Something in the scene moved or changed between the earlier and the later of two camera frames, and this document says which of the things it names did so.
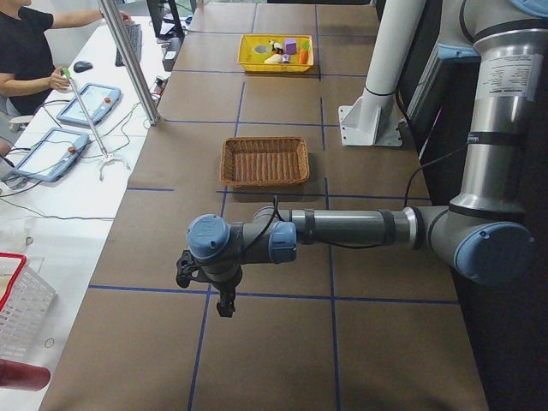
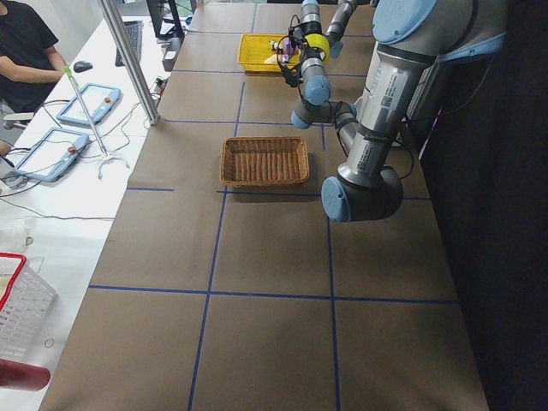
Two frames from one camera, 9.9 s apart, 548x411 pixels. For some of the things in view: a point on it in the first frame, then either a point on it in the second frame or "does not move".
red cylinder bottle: (23, 376) does not move
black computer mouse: (82, 66) does not move
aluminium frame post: (131, 61) does not move
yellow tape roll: (261, 50) → (318, 41)
